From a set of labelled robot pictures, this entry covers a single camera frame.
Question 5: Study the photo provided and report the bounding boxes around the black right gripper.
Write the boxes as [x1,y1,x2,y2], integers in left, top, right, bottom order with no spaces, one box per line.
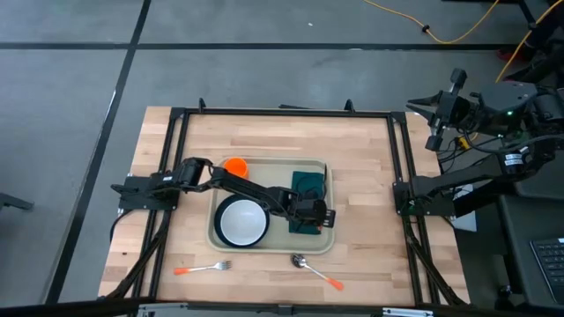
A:
[404,67,471,153]

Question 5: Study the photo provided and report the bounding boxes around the dark green cloth napkin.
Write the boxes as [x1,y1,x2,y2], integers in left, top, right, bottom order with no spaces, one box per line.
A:
[288,170,327,236]

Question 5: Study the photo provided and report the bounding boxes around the orange-handled metal spoon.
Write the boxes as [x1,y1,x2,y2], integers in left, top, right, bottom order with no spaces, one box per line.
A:
[290,253,345,292]

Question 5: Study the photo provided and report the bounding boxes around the white bowl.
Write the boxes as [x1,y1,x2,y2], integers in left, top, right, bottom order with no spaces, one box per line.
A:
[219,199,267,247]

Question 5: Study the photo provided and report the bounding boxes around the orange-handled metal fork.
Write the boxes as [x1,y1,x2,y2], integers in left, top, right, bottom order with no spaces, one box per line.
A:
[173,260,234,276]

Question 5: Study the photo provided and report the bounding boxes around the beige plastic tray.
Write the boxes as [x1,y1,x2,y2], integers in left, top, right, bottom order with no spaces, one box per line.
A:
[205,156,336,255]

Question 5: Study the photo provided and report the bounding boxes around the orange mug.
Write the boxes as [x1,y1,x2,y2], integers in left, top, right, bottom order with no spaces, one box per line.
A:
[222,157,250,181]

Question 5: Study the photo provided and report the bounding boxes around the red floor object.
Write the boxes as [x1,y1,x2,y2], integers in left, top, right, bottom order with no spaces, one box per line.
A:
[497,47,528,63]

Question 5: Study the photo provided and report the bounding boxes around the white paper sheet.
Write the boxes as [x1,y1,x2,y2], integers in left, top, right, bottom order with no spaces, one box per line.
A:
[451,183,479,233]

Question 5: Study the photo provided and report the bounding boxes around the black stand legs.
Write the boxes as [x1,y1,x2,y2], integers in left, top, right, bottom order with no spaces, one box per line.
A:
[515,0,564,89]

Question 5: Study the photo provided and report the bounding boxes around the dark grey desk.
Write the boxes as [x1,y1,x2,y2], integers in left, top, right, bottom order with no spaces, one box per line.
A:
[497,193,564,309]
[513,149,564,199]

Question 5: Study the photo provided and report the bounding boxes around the black keyboard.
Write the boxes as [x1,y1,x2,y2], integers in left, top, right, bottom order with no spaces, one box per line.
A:
[530,237,564,306]

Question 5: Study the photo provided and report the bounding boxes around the dark grey stand foot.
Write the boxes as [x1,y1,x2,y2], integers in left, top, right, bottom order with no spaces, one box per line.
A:
[0,192,35,211]

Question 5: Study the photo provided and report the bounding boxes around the yellow floor cable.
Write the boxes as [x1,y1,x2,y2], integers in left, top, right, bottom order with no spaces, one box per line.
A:
[363,0,501,45]

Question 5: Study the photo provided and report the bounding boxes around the black aluminium table frame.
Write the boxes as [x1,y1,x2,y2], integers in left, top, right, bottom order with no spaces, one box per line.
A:
[99,97,471,309]

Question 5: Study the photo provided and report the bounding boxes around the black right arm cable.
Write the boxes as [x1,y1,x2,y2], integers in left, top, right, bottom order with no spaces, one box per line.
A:
[438,130,564,165]

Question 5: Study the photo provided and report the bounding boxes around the yellow hanging cable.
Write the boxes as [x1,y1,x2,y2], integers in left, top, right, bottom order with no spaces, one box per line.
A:
[495,0,564,84]

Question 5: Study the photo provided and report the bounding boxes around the black camera rig bar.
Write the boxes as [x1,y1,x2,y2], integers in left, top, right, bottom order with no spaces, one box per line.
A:
[0,297,564,317]

